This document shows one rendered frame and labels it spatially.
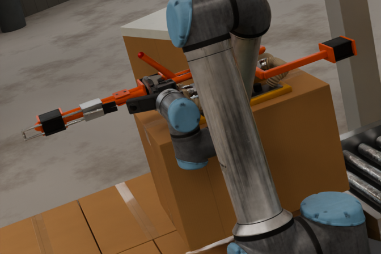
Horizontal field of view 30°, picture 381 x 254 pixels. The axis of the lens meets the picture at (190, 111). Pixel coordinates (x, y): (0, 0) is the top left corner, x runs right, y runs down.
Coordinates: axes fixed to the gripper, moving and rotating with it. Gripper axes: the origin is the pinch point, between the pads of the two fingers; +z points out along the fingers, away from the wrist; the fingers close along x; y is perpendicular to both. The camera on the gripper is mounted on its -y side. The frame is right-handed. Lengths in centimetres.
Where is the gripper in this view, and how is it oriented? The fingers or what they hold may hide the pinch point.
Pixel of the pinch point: (145, 89)
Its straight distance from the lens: 235.7
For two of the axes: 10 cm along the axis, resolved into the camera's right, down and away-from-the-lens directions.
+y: 9.2, -3.3, 2.2
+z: -3.2, -2.6, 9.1
